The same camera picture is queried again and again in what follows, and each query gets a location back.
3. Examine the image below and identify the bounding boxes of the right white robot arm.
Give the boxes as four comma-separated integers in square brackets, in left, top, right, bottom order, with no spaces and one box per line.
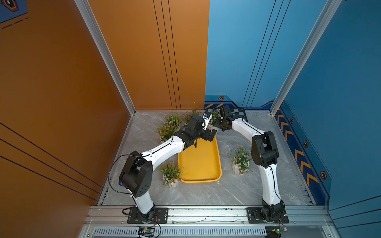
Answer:
[216,106,286,223]

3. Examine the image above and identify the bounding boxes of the yellow plastic tray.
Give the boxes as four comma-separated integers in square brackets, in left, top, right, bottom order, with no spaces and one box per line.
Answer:
[178,138,222,183]

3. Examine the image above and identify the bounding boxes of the aluminium corner post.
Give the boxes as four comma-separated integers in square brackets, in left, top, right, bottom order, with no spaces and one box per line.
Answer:
[270,0,342,117]
[74,0,136,116]

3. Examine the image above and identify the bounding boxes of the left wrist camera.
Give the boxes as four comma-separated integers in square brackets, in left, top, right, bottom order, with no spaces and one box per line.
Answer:
[202,110,212,130]

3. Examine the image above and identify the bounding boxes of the potted plant red flowers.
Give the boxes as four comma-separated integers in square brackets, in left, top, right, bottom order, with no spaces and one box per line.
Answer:
[209,108,221,127]

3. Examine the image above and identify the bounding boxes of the potted plant orange flowers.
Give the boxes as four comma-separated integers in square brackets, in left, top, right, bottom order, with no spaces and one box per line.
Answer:
[156,113,182,142]

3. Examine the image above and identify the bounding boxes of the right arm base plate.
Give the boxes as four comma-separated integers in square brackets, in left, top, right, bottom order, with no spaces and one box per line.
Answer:
[246,206,289,224]

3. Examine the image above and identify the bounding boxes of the right aluminium corner post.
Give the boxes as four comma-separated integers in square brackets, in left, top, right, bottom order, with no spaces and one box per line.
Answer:
[270,0,342,117]

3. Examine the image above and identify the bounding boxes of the green circuit board right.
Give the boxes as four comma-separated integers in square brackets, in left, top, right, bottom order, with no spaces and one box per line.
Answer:
[265,227,288,238]

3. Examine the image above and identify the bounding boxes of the black white checkerboard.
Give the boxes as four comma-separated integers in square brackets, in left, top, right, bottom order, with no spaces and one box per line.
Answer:
[231,107,248,122]

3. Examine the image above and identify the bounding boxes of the left aluminium corner post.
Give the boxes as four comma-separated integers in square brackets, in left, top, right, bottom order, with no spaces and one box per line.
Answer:
[74,0,136,116]

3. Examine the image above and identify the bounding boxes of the aluminium front rail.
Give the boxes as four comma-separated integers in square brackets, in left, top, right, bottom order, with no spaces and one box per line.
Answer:
[79,205,340,238]

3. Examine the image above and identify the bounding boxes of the potted plant pink flowers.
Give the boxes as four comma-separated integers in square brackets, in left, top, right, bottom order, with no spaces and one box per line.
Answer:
[230,144,252,176]

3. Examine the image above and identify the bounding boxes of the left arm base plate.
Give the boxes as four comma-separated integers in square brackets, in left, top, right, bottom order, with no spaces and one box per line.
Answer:
[127,206,169,224]

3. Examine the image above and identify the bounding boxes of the green circuit board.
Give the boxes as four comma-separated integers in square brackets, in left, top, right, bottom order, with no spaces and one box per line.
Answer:
[265,227,288,238]
[137,227,155,238]

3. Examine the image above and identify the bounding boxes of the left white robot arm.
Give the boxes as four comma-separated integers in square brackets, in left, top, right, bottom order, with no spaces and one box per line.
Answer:
[119,111,216,223]

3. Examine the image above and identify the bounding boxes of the green circuit board left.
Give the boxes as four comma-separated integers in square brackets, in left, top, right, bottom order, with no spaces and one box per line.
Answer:
[137,227,155,238]

